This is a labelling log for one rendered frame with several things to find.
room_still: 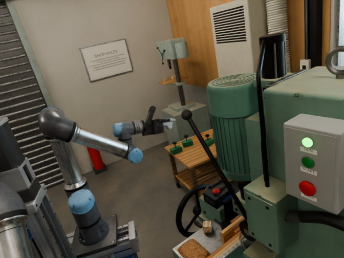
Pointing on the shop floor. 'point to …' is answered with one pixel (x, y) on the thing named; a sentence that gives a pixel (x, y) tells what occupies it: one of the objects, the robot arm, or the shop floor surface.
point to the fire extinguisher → (99, 166)
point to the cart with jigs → (194, 161)
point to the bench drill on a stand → (200, 117)
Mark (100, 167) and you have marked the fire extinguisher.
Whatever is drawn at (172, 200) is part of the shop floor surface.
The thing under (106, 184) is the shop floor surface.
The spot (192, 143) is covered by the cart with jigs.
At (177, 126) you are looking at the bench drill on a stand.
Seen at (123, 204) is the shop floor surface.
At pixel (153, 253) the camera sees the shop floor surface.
